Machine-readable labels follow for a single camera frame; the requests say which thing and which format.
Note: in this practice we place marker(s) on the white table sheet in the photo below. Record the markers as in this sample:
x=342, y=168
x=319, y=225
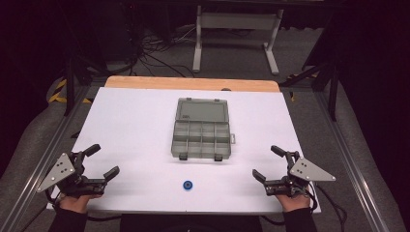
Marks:
x=135, y=129

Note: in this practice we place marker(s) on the yellow black hazard tape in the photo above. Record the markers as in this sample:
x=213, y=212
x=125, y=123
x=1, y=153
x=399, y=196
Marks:
x=58, y=93

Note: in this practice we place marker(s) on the person's left hand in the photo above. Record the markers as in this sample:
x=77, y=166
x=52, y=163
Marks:
x=75, y=203

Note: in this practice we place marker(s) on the person's dark torso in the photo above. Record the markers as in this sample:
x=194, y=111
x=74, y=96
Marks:
x=190, y=223

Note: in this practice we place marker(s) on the person's right hand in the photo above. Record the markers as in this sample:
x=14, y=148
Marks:
x=295, y=202

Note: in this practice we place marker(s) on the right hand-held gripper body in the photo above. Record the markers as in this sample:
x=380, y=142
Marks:
x=306, y=172

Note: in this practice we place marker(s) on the black metal stand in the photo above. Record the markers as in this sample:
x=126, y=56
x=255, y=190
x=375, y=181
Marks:
x=72, y=80
x=325, y=80

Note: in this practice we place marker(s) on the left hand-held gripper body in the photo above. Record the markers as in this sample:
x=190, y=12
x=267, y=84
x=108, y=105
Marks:
x=61, y=169

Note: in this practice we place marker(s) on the aluminium rail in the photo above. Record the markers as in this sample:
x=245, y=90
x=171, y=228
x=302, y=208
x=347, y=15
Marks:
x=351, y=161
x=42, y=161

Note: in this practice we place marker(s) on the clear grey compartment box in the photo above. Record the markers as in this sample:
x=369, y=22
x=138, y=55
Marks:
x=201, y=135

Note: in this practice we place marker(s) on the small blue round wheel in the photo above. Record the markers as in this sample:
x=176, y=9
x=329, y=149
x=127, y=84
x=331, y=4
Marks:
x=188, y=185

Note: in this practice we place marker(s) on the white metal stand frame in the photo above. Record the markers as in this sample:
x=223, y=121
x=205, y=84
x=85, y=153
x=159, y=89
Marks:
x=237, y=21

